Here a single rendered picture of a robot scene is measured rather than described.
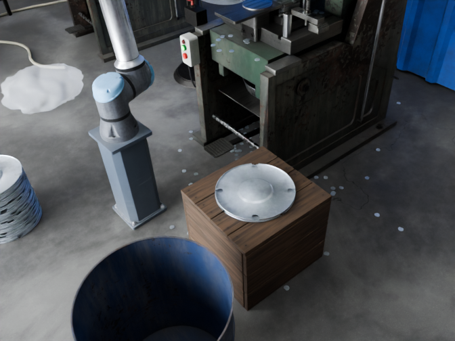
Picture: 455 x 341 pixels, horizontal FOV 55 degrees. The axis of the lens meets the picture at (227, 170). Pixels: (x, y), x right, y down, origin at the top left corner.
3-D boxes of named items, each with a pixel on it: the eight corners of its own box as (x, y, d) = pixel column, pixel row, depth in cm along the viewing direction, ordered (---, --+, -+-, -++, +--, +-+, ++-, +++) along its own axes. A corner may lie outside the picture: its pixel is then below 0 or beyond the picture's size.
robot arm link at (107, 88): (91, 114, 167) (82, 83, 158) (115, 97, 176) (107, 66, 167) (116, 122, 162) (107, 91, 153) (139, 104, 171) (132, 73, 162)
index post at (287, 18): (286, 38, 173) (287, 13, 167) (281, 35, 175) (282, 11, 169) (292, 35, 174) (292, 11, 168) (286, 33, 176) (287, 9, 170)
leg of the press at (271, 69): (271, 203, 204) (277, 11, 144) (255, 189, 211) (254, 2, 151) (396, 125, 244) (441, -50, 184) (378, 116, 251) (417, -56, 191)
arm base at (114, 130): (113, 148, 167) (107, 126, 161) (93, 131, 176) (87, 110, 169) (146, 131, 174) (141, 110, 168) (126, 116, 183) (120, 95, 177)
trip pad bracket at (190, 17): (199, 51, 208) (196, 10, 195) (188, 44, 214) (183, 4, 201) (210, 47, 211) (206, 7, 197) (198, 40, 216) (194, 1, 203)
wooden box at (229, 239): (247, 312, 163) (245, 253, 140) (189, 248, 186) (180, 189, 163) (322, 256, 180) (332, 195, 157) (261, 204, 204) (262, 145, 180)
